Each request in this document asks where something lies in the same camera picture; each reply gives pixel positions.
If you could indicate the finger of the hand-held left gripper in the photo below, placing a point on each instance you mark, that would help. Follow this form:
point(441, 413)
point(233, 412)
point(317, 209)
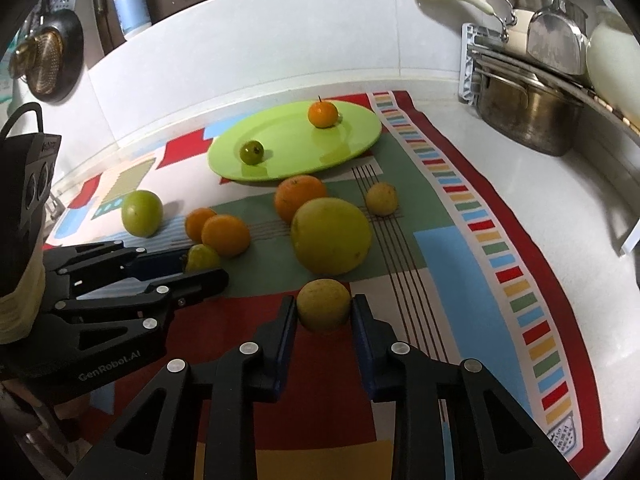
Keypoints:
point(200, 285)
point(160, 262)

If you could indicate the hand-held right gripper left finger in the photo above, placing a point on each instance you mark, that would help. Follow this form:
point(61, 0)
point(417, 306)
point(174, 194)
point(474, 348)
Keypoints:
point(284, 347)

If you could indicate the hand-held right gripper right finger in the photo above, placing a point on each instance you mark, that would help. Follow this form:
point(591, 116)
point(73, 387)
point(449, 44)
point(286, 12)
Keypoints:
point(363, 352)

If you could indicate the small yellow-green citrus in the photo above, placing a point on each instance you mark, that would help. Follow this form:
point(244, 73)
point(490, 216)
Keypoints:
point(202, 256)

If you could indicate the small yellow citrus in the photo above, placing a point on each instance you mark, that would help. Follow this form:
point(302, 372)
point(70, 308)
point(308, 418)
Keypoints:
point(323, 305)
point(382, 199)

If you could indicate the green oval plate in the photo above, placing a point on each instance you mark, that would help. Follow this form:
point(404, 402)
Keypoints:
point(290, 135)

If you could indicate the green apple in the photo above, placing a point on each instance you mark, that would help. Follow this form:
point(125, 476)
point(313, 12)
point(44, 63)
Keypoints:
point(142, 213)

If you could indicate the small orange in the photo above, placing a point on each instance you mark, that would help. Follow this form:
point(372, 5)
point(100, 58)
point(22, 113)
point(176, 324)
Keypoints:
point(196, 221)

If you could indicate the medium orange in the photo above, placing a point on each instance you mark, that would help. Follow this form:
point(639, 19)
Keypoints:
point(226, 236)

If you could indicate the colourful patterned cloth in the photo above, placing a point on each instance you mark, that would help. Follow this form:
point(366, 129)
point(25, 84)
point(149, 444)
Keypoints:
point(450, 270)

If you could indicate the large yellow pomelo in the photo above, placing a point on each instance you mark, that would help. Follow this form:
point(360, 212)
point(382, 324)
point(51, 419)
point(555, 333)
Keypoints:
point(331, 236)

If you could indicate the golden mesh strainer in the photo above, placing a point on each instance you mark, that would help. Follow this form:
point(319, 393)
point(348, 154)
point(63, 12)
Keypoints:
point(35, 62)

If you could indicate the large orange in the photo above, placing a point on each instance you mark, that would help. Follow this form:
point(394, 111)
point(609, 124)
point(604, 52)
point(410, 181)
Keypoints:
point(297, 196)

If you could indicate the black frying pan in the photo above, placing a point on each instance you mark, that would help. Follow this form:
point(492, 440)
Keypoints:
point(62, 50)

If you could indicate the small dark green citrus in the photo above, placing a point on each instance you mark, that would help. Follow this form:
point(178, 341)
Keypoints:
point(251, 152)

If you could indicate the white pump bottle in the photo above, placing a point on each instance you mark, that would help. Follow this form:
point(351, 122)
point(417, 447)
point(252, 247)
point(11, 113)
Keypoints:
point(131, 7)

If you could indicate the small tangerine with stem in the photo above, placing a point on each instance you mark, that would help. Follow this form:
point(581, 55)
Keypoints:
point(322, 114)

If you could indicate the large steel pot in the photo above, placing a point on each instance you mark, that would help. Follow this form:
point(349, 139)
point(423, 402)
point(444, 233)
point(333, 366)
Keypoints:
point(525, 110)

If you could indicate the white dish rack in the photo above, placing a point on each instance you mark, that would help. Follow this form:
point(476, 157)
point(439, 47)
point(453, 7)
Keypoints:
point(469, 67)

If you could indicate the steel scoop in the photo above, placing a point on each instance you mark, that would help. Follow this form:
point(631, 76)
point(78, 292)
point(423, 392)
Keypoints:
point(555, 42)

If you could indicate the white jug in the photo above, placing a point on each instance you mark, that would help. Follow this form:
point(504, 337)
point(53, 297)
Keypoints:
point(612, 65)

